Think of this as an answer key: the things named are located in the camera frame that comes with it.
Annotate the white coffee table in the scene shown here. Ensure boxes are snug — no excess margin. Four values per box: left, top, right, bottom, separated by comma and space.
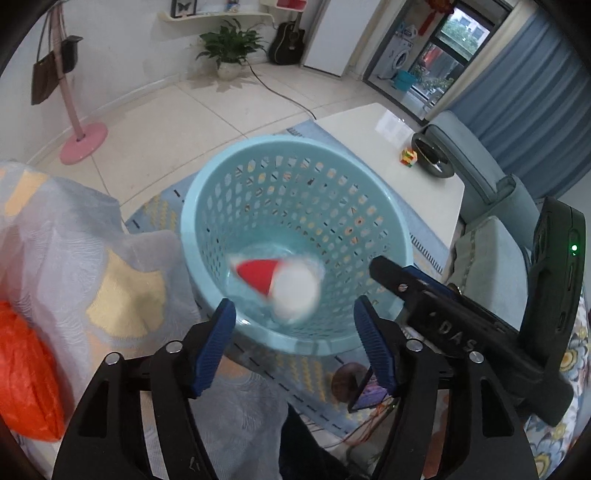
318, 103, 465, 247

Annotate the black floor cable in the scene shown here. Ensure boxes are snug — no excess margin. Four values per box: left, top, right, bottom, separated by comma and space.
246, 62, 320, 122

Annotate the grey blue sofa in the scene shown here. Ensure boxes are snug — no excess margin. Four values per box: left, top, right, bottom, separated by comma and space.
422, 110, 539, 329

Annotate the black hanging bag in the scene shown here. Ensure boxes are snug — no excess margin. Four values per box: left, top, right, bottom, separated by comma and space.
60, 35, 83, 74

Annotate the green potted plant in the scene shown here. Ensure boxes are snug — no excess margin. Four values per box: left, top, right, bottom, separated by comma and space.
197, 19, 266, 81

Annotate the brown round stool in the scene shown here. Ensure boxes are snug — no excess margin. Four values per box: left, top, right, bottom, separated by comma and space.
331, 362, 368, 403

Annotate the brown hanging handbag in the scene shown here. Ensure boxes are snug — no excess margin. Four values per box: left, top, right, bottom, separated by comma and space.
31, 13, 58, 105

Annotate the white wall shelf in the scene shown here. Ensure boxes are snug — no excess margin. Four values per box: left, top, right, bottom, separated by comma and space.
157, 11, 274, 24

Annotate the colourful rubik's cube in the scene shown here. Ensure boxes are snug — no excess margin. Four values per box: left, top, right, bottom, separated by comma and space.
400, 148, 418, 168

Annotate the butterfly picture frame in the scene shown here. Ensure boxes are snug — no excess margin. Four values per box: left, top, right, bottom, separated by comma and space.
170, 0, 197, 19

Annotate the white washing machine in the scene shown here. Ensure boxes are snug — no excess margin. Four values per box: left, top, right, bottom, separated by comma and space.
377, 24, 418, 80

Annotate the black acoustic guitar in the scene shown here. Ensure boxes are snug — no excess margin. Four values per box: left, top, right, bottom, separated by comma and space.
267, 17, 305, 66

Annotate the blue patterned floor rug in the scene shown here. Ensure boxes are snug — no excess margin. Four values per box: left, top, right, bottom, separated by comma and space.
125, 121, 449, 436

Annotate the black round ashtray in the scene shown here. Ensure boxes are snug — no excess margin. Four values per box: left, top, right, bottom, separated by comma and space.
412, 132, 455, 179

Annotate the light blue plastic basket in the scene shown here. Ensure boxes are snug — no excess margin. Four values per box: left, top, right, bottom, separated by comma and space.
179, 135, 413, 356

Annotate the orange plastic bag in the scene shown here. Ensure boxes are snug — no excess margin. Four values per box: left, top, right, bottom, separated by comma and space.
1, 301, 65, 442

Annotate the blue plastic bucket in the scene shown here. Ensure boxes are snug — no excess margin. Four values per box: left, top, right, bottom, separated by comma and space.
392, 70, 418, 92

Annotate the blue curtain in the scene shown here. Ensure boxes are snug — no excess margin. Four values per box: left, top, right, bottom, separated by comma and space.
450, 10, 590, 198

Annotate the white refrigerator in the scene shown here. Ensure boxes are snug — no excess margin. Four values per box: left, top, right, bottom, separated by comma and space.
303, 0, 381, 77

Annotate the pink coat stand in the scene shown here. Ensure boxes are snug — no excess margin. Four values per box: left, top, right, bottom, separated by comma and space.
48, 1, 108, 166

